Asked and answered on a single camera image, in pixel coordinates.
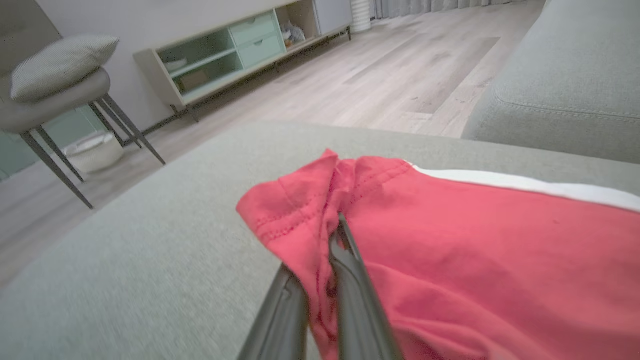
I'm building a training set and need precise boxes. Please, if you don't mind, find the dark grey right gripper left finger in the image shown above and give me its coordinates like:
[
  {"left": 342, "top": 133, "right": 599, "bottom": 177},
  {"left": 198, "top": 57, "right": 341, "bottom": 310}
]
[{"left": 237, "top": 264, "right": 310, "bottom": 360}]

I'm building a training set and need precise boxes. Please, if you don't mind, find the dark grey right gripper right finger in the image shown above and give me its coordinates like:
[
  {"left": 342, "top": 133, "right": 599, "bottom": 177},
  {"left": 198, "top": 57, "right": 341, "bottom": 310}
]
[{"left": 328, "top": 213, "right": 404, "bottom": 360}]

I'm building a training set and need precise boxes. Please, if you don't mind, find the red Bulls 23 jersey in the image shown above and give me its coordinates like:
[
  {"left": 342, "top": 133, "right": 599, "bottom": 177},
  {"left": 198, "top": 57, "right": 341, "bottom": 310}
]
[{"left": 235, "top": 148, "right": 640, "bottom": 360}]

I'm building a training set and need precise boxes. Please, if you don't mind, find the grey fabric sofa seat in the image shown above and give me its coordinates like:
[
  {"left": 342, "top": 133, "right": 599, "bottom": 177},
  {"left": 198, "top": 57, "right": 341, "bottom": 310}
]
[{"left": 0, "top": 120, "right": 640, "bottom": 360}]

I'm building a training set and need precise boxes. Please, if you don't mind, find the white round basket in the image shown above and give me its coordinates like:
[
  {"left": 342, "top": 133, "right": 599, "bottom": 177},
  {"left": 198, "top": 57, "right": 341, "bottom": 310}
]
[{"left": 63, "top": 130, "right": 125, "bottom": 175}]

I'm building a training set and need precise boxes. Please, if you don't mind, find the brown box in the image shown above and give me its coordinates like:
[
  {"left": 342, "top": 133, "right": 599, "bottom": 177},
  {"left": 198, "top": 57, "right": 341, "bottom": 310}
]
[{"left": 177, "top": 70, "right": 211, "bottom": 94}]

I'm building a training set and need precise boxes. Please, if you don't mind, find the beige and teal TV cabinet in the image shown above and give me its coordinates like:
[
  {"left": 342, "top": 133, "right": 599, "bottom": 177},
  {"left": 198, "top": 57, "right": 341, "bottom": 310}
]
[{"left": 132, "top": 0, "right": 354, "bottom": 124}]

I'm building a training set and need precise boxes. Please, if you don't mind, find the grey stuffed toy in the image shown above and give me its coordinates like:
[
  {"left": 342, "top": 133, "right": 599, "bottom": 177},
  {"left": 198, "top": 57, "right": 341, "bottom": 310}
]
[{"left": 279, "top": 21, "right": 306, "bottom": 49}]

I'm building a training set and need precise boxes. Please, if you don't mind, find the white ribbed cylinder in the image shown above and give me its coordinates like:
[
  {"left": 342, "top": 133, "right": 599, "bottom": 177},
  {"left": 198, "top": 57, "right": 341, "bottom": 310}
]
[{"left": 350, "top": 0, "right": 374, "bottom": 34}]

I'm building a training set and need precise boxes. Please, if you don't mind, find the grey chair with dark legs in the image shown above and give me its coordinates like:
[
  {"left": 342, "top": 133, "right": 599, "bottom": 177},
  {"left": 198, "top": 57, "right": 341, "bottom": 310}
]
[{"left": 0, "top": 0, "right": 167, "bottom": 210}]

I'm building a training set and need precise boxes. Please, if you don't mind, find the grey pleated curtain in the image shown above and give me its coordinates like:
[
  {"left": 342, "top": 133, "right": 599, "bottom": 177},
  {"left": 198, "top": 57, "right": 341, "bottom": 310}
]
[{"left": 372, "top": 0, "right": 527, "bottom": 20}]

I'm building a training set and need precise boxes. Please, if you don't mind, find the grey textured pillow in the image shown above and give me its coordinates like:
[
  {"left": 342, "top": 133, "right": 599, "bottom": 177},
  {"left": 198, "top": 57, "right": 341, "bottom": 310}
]
[{"left": 10, "top": 34, "right": 120, "bottom": 104}]

